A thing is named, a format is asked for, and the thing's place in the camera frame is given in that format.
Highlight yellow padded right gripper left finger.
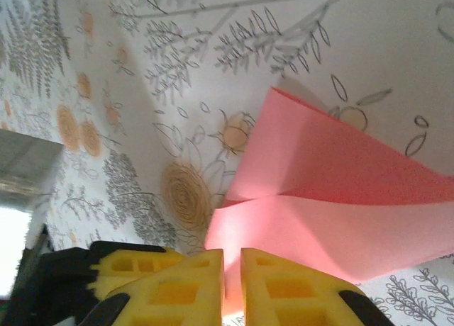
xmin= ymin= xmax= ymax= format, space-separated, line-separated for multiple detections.
xmin=76 ymin=248 xmax=225 ymax=326

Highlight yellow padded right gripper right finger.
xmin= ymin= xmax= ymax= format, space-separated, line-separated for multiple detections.
xmin=240 ymin=247 xmax=394 ymax=326

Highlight pink cloth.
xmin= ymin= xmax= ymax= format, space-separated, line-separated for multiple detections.
xmin=204 ymin=86 xmax=454 ymax=320

